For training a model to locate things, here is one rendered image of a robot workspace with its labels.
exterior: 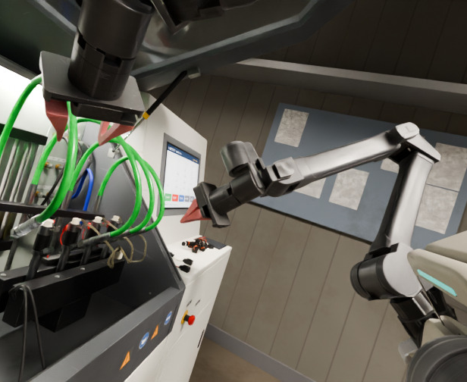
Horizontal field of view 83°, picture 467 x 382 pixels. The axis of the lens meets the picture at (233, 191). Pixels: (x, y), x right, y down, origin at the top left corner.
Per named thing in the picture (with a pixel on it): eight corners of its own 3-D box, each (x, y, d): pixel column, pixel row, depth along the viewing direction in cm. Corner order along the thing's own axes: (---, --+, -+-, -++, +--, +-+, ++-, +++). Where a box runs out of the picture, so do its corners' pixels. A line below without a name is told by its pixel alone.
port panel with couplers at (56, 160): (31, 211, 83) (61, 117, 82) (23, 208, 83) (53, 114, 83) (65, 211, 95) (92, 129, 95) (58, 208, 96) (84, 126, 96)
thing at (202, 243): (199, 257, 117) (203, 245, 117) (178, 248, 119) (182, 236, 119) (214, 248, 139) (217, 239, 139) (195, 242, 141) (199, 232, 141)
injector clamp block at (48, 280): (4, 360, 54) (26, 290, 54) (-31, 339, 56) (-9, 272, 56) (112, 302, 88) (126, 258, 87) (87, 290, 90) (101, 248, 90)
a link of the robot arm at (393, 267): (451, 145, 67) (418, 165, 76) (404, 116, 68) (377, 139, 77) (416, 305, 46) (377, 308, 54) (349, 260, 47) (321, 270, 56)
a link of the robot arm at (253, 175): (261, 188, 51) (271, 193, 56) (249, 158, 53) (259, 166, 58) (232, 204, 53) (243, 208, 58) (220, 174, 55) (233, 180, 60)
